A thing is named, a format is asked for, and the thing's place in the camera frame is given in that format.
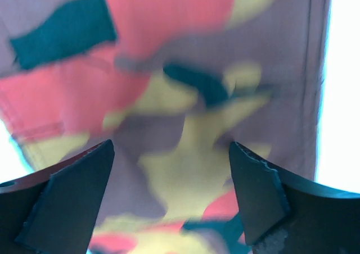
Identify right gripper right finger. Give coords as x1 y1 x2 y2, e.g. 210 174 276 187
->
229 142 359 253

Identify orange camouflage trousers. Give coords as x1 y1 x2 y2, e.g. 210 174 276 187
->
1 0 330 253

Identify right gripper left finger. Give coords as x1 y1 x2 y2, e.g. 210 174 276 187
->
1 140 115 254

